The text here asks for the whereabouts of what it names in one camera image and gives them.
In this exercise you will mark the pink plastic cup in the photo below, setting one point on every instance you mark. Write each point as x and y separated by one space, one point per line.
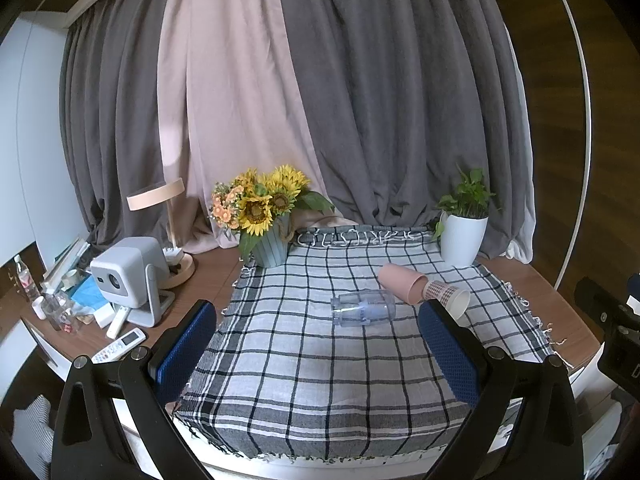
404 283

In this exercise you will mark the clear plastic cup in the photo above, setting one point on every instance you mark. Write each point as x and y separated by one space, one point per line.
363 308

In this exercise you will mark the pink curtain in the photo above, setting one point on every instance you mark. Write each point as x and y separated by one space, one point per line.
228 100

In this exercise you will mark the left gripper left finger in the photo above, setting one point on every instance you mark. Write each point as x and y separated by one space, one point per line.
89 439

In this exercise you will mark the white projector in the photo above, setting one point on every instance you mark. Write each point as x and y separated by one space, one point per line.
129 274

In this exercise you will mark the white plant pot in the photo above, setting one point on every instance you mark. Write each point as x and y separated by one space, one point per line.
461 239

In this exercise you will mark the houndstooth paper cup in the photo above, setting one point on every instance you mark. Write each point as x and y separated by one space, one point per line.
454 299

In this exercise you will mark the small white remote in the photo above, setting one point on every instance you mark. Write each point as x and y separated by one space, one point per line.
120 317

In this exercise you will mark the green potted plant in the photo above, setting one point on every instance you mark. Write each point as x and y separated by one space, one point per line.
470 199

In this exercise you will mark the black white plaid cloth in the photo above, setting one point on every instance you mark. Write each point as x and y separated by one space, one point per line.
280 378

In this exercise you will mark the sunflower bouquet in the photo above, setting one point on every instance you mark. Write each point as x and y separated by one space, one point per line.
251 204

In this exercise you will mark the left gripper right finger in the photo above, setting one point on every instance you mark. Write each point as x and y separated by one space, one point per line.
522 422

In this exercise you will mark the light blue ribbed vase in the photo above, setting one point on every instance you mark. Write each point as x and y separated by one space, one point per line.
271 249

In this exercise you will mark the white remote control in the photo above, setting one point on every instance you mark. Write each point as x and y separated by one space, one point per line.
119 347

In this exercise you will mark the clear plastic bottle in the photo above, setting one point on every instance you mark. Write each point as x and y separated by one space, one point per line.
25 277

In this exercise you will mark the grey curtain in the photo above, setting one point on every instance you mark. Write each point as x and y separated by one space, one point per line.
398 94

